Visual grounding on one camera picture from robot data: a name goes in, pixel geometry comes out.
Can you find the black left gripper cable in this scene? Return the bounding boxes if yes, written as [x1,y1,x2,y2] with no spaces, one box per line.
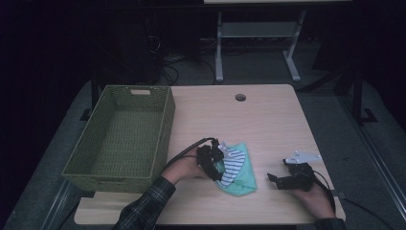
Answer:
[161,137,218,175]

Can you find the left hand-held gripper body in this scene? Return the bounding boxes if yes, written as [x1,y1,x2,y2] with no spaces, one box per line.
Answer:
[195,137,237,172]

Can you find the dark bulky equipment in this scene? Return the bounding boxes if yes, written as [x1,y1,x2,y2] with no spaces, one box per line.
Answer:
[104,12,161,84]

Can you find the grey metal frame desk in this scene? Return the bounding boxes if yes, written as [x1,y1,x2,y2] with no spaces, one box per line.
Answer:
[203,0,352,83]

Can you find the person's left hand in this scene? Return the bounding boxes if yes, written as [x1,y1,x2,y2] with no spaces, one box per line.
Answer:
[162,155,209,186]

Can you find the black metal stand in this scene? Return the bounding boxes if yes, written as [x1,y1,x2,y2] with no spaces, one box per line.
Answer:
[331,60,379,126]

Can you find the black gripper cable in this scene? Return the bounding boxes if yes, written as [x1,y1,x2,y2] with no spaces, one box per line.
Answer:
[312,170,395,230]
[161,137,218,175]

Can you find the green woven basket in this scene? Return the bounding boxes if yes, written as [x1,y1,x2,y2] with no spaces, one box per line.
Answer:
[61,84,176,195]

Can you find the mint green baby garment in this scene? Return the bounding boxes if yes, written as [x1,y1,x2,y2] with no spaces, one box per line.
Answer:
[213,142,259,197]

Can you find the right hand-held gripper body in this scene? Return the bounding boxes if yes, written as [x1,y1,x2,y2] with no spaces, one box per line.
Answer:
[282,149,323,193]

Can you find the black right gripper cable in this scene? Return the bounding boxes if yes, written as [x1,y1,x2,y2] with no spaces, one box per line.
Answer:
[312,170,395,230]

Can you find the metal floor rail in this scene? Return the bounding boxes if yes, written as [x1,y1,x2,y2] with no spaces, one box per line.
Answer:
[39,178,79,230]
[338,95,406,221]

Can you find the person's right hand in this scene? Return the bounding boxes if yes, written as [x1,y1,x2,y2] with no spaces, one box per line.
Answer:
[291,183,337,220]

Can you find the tangle of black floor cables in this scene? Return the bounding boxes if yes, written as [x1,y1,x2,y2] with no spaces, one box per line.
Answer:
[156,34,218,86]

